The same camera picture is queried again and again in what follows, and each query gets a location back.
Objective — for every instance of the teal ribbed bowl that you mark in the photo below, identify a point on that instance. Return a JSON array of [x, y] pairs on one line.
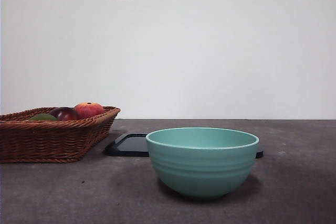
[[202, 169]]

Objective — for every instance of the green avocado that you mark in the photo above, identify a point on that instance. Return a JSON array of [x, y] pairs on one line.
[[43, 117]]

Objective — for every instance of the dark rectangular tray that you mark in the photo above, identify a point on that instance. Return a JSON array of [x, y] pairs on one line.
[[128, 145]]

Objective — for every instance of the red yellow apple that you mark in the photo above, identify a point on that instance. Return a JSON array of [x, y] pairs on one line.
[[89, 110]]

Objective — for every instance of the dark purple plum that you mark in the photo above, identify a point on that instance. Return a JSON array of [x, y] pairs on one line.
[[65, 114]]

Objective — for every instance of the brown wicker basket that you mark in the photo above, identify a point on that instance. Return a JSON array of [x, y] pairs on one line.
[[52, 140]]

